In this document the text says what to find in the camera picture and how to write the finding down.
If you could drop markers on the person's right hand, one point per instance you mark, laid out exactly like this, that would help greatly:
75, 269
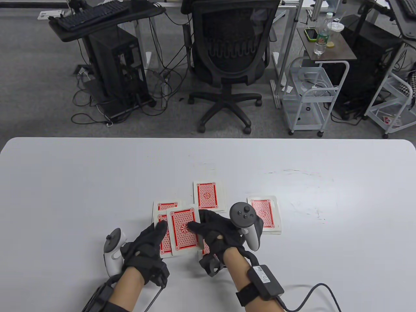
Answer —
224, 234

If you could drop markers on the person's left hand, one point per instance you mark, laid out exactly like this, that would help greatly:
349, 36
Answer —
144, 253

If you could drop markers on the dealt red-backed cards pile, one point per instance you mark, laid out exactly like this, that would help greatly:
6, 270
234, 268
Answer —
208, 196
268, 211
205, 250
165, 205

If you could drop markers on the single red-backed playing card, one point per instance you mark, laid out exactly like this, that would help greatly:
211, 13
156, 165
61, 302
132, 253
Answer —
182, 234

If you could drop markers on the person's left forearm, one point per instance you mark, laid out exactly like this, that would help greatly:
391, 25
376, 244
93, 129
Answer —
128, 286

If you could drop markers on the red and white card packet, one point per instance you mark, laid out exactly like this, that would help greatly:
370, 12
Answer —
386, 120

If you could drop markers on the white and black VR controller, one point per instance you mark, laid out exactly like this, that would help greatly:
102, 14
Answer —
112, 263
242, 213

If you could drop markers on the black mesh office chair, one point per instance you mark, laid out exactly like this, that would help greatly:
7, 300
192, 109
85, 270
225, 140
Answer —
234, 65

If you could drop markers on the white desk leg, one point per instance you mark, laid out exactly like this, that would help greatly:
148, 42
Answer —
148, 60
292, 32

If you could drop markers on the black computer tower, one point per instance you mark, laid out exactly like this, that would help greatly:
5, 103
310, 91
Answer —
113, 65
367, 65

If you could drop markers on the black hanging power brick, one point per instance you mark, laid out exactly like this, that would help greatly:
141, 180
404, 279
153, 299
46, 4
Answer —
187, 35

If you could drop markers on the clear bottle green label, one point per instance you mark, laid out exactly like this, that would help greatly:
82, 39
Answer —
321, 39

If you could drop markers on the phone in green case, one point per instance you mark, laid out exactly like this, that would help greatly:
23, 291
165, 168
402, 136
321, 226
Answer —
311, 34

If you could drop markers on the clear plastic cup with lid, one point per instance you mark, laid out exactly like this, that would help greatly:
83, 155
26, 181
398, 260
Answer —
335, 26

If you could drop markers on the black white checkered cloth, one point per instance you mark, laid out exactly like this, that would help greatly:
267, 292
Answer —
412, 81

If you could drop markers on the black keyboard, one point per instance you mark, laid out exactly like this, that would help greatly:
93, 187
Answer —
87, 14
410, 8

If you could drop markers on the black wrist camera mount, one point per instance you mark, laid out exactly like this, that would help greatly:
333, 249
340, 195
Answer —
161, 278
211, 265

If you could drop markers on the brown side table white frame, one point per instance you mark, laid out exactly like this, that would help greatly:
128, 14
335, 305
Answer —
341, 48

